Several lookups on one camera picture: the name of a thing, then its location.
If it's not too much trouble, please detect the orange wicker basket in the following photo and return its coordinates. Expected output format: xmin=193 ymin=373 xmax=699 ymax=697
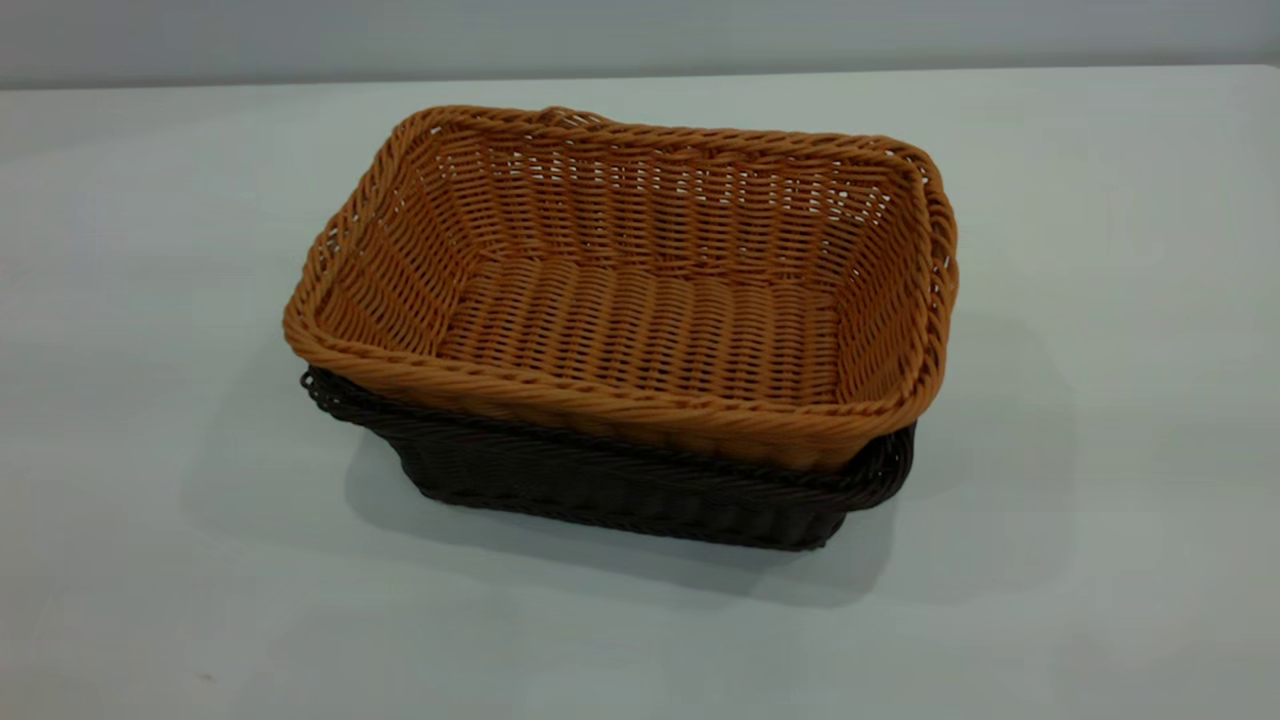
xmin=283 ymin=104 xmax=960 ymax=473

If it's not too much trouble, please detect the black wicker basket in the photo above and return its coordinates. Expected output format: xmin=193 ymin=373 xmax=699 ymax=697
xmin=301 ymin=366 xmax=916 ymax=552

